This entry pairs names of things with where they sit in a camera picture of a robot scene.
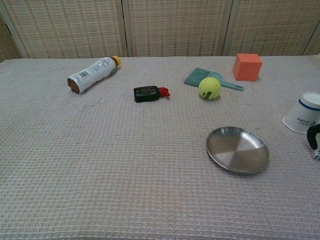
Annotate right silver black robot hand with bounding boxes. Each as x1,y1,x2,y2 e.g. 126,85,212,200
306,123,320,151

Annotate white paper cup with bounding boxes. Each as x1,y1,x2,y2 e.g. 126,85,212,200
281,91,320,134

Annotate round stainless steel plate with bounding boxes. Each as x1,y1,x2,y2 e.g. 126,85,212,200
205,126,271,176

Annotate woven bamboo screen panel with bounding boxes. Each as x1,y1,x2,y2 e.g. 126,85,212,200
303,24,320,56
222,0,320,57
123,0,233,58
0,14,26,63
0,0,130,60

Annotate orange foam cube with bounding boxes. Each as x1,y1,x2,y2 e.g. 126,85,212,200
232,53,263,82

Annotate yellow tennis ball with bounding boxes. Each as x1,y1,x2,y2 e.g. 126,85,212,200
198,76,222,100

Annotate green plastic hand brush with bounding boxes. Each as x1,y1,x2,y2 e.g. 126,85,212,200
184,66,244,92

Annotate black red small gadget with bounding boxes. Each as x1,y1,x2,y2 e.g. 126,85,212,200
133,85,171,103

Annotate beige waffle weave tablecloth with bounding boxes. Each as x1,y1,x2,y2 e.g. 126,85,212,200
0,54,320,240

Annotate white labelled bottle yellow cap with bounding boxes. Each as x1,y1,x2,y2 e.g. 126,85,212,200
66,55,122,95

